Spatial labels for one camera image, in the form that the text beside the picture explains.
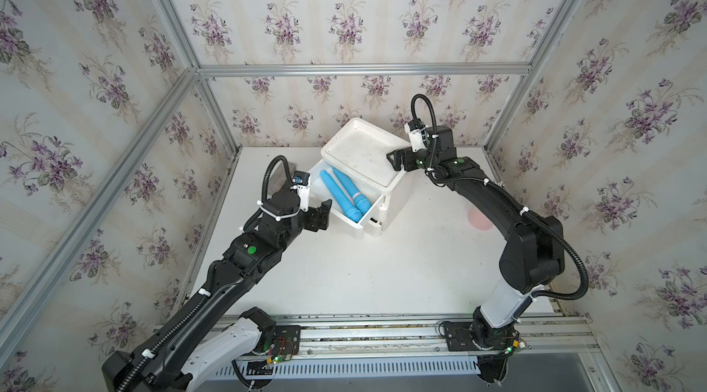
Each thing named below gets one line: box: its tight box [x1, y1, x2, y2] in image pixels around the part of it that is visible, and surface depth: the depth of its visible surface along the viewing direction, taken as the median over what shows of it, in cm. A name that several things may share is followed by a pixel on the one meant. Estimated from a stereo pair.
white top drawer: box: [309, 168, 386, 241], surface depth 80 cm
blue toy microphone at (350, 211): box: [319, 169, 362, 223], surface depth 82 cm
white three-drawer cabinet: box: [310, 117, 416, 238], surface depth 88 cm
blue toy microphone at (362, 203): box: [332, 166, 372, 215], surface depth 82 cm
